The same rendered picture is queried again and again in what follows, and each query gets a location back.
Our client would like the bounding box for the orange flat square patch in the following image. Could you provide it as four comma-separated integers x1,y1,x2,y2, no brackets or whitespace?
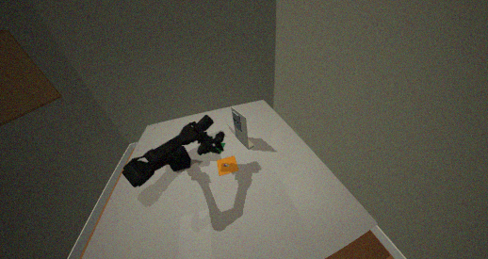
218,156,238,176

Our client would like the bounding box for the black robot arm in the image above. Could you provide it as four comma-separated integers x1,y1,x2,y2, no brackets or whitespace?
122,115,214,187

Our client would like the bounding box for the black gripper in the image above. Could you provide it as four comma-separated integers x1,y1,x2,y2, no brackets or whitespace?
197,132,224,155

